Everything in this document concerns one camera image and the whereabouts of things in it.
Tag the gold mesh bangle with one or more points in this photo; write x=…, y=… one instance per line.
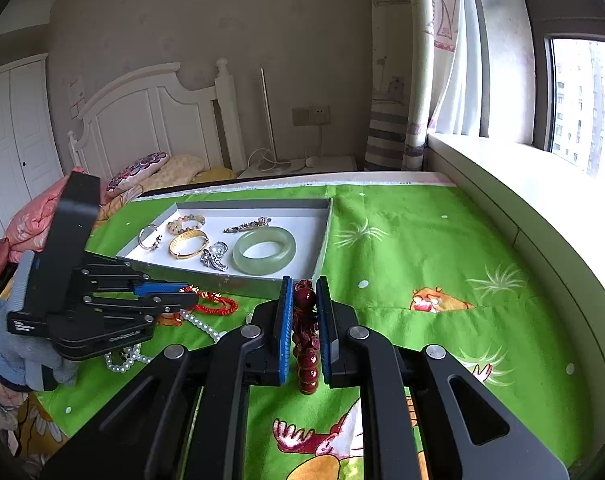
x=189, y=244

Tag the yellow orange pillow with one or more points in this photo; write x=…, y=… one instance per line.
x=178, y=170

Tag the white wooden headboard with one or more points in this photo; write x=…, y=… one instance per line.
x=148, y=110

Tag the embroidered blue red pillow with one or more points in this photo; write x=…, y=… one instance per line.
x=141, y=169

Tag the gold hoop rings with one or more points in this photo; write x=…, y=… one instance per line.
x=149, y=238

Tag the beige wall socket plate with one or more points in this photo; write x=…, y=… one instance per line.
x=313, y=115

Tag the silver rhinestone pearl brooch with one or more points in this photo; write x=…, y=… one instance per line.
x=212, y=257

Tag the pale green jade bangle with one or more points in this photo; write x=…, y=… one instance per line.
x=264, y=251

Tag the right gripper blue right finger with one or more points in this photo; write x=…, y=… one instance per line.
x=335, y=320

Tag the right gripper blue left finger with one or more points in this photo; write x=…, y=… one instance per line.
x=275, y=318

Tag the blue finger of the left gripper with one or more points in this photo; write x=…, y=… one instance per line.
x=152, y=288
x=174, y=301

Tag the striped printed curtain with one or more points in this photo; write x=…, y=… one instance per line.
x=427, y=78

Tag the pink folded quilt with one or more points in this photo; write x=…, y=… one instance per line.
x=28, y=229

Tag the grey gloved hand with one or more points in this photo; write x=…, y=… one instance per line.
x=29, y=363

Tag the white floor lamp pole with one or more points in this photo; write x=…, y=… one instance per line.
x=268, y=113

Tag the green patterned tablecloth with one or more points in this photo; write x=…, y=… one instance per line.
x=421, y=265

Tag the white bedside table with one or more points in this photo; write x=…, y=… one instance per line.
x=310, y=165

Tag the flower safety pin brooch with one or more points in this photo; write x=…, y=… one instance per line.
x=248, y=226

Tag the white wardrobe door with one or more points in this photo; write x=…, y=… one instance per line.
x=29, y=161

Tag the grey shallow cardboard tray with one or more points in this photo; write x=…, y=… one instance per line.
x=308, y=219

